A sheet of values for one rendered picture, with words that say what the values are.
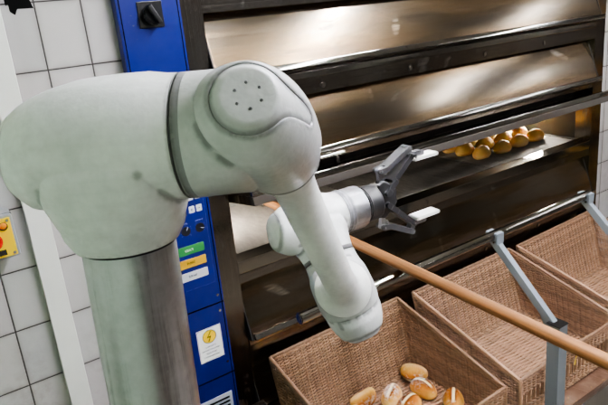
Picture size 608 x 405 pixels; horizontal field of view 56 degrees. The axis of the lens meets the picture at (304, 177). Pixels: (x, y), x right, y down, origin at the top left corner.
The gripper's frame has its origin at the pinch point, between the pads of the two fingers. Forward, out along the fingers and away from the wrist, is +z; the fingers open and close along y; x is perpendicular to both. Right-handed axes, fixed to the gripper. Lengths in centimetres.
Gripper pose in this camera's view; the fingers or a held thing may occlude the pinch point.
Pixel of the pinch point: (431, 182)
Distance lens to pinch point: 132.6
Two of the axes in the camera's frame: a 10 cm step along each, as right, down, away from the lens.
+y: 0.9, 9.5, 2.9
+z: 8.3, -2.3, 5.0
